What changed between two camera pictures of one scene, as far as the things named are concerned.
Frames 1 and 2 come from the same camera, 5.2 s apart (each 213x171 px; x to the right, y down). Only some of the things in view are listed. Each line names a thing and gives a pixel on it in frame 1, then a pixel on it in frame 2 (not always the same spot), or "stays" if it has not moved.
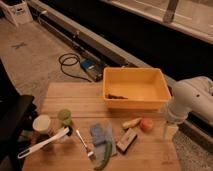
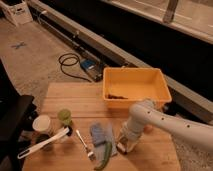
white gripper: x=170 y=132 → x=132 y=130
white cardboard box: x=19 y=13 stays
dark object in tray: x=110 y=96 stays
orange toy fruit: x=146 y=125 stays
